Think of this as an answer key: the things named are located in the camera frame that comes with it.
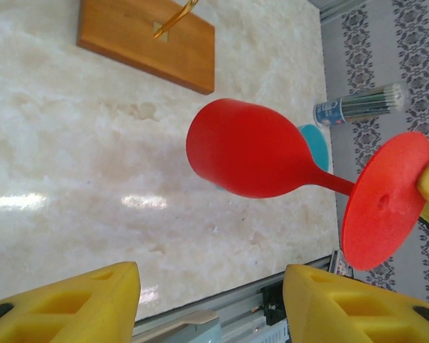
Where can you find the red wine glass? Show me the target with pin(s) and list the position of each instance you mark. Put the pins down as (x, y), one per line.
(243, 150)

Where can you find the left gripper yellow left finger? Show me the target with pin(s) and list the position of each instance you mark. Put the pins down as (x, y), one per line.
(125, 307)

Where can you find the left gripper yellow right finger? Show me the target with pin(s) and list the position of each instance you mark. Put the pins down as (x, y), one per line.
(307, 307)

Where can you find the clear tube of pencils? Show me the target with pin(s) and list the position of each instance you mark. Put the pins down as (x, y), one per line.
(361, 103)

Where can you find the teal wine glass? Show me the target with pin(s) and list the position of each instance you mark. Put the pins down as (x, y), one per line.
(316, 146)

